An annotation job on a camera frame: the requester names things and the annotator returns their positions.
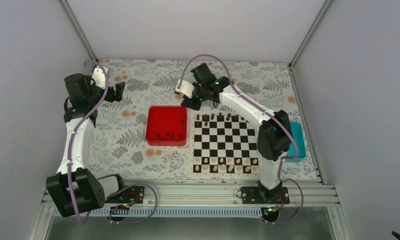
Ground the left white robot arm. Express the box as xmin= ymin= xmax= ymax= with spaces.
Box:
xmin=46 ymin=66 xmax=127 ymax=218

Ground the aluminium front rail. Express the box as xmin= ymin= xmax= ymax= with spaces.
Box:
xmin=124 ymin=179 xmax=340 ymax=207

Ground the teal plastic tray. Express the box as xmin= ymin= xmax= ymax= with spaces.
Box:
xmin=286 ymin=121 xmax=307 ymax=163

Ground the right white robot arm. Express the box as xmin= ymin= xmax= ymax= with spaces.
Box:
xmin=175 ymin=63 xmax=294 ymax=204

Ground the aluminium corner post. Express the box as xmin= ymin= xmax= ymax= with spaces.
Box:
xmin=289 ymin=0 xmax=333 ymax=71
xmin=58 ymin=0 xmax=98 ymax=60

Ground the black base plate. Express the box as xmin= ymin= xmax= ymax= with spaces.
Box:
xmin=105 ymin=185 xmax=145 ymax=205
xmin=240 ymin=186 xmax=290 ymax=205

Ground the right aluminium corner post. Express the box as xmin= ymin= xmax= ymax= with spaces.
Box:
xmin=289 ymin=0 xmax=333 ymax=71

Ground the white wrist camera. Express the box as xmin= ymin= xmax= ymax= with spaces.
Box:
xmin=91 ymin=66 xmax=106 ymax=90
xmin=174 ymin=79 xmax=195 ymax=99

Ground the black white chessboard mat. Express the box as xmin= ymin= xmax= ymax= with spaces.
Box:
xmin=189 ymin=112 xmax=262 ymax=180

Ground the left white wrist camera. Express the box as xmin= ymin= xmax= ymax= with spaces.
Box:
xmin=91 ymin=66 xmax=106 ymax=90

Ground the red plastic tray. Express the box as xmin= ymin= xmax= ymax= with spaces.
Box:
xmin=145 ymin=105 xmax=187 ymax=147

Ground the left aluminium corner post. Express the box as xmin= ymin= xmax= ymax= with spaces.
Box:
xmin=58 ymin=0 xmax=98 ymax=60

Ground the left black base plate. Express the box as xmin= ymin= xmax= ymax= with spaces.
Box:
xmin=105 ymin=185 xmax=145 ymax=205

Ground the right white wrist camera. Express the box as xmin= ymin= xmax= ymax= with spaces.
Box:
xmin=174 ymin=79 xmax=195 ymax=99

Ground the dark wooden king piece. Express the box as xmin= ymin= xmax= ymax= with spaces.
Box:
xmin=217 ymin=112 xmax=224 ymax=122

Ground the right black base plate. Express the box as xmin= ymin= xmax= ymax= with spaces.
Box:
xmin=240 ymin=186 xmax=290 ymax=205

